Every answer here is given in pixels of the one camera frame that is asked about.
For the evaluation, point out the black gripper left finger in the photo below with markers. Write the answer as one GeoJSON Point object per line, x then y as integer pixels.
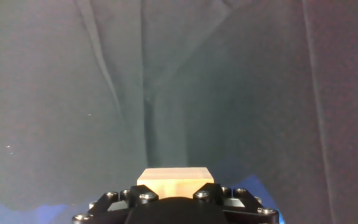
{"type": "Point", "coordinates": [120, 199]}

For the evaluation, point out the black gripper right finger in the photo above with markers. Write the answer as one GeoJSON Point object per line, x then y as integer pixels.
{"type": "Point", "coordinates": [235, 199]}

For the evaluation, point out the small wooden block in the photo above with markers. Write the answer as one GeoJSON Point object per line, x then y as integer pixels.
{"type": "Point", "coordinates": [174, 182]}

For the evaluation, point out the black cloth with blue print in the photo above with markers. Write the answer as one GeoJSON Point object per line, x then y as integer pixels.
{"type": "Point", "coordinates": [179, 77]}

